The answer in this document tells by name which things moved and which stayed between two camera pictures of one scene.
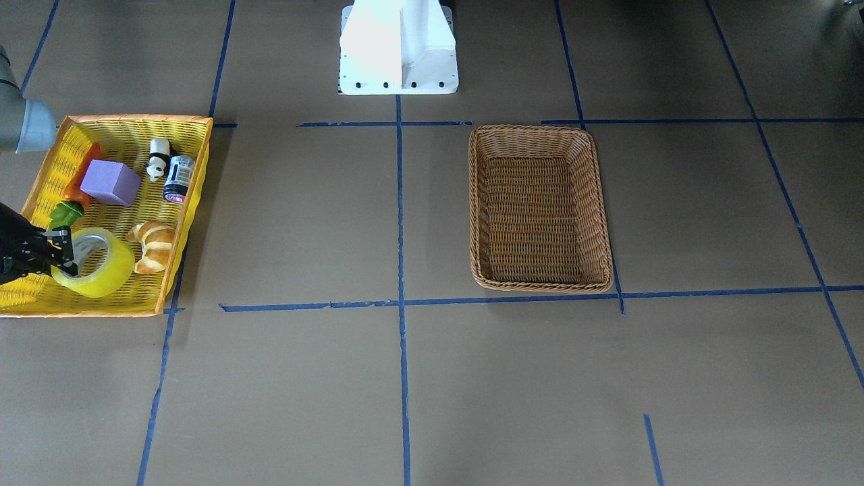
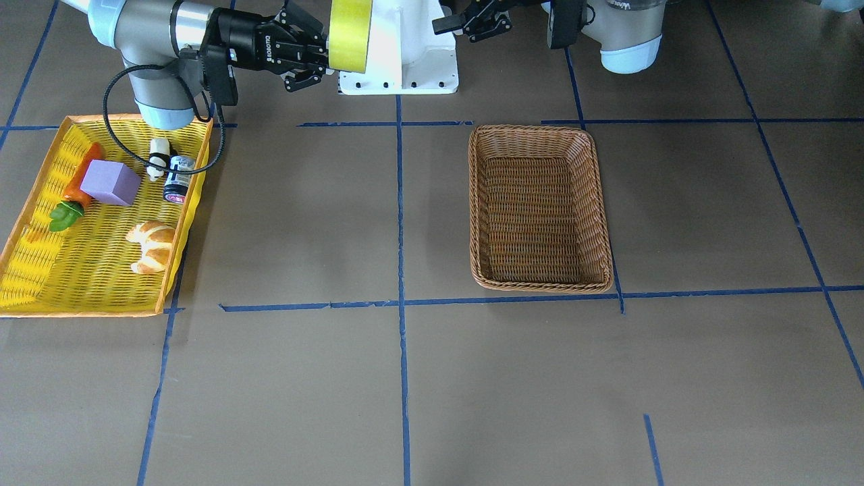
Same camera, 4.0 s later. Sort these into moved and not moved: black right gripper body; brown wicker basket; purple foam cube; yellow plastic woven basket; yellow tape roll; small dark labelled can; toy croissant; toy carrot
Moved: yellow tape roll; black right gripper body
Not moved: brown wicker basket; yellow plastic woven basket; toy croissant; toy carrot; purple foam cube; small dark labelled can
